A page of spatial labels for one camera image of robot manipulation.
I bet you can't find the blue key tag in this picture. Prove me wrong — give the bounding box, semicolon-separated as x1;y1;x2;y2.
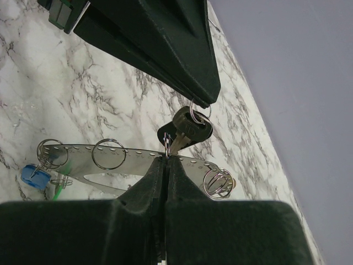
20;164;51;190

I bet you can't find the green key tag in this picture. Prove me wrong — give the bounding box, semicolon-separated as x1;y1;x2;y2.
50;162;73;201

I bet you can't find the black headed silver key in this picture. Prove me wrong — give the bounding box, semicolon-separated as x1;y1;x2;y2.
170;106;213;155

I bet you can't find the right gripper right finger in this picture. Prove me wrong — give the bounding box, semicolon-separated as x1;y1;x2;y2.
165;158;314;264

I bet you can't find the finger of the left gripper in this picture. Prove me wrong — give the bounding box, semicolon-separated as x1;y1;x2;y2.
40;0;221;108

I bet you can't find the large grey metal keyring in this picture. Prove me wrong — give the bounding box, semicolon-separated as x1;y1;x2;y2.
37;139;236;200

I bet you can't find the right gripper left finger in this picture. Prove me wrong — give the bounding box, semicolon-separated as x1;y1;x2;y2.
1;158;165;264

